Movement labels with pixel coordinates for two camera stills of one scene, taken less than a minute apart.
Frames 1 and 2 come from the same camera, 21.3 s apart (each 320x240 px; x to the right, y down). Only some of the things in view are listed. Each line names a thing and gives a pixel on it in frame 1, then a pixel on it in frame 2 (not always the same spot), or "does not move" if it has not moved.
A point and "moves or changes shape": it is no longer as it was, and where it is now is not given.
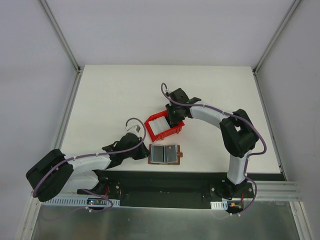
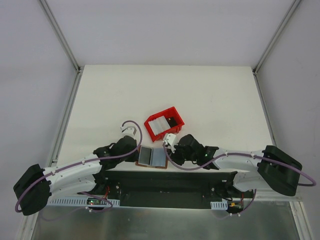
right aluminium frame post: [275, 37] does not move
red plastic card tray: [168, 132] does not move
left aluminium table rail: [68, 110] does not move
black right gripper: [173, 116] -> [178, 150]
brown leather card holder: [164, 154] moves or changes shape
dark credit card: [157, 153] moves or changes shape
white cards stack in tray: [159, 125] does not move
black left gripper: [141, 151] does not move
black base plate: [168, 189] does not move
